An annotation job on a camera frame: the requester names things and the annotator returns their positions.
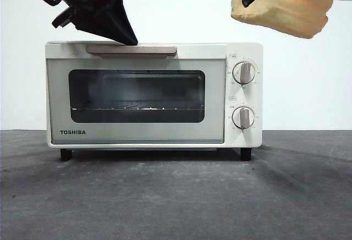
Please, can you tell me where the glass oven door beige handle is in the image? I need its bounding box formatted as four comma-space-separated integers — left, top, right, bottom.
45, 43, 228, 144

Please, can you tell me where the beige oven knob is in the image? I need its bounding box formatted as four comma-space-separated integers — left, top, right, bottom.
232, 61, 255, 85
232, 106, 255, 129

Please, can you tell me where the white Toshiba toaster oven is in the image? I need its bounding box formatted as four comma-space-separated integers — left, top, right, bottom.
45, 41, 264, 161

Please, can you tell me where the golden bread loaf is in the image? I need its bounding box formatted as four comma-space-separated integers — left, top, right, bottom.
230, 0, 334, 40

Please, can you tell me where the metal wire oven rack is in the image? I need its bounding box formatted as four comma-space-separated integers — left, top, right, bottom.
70, 101, 206, 112

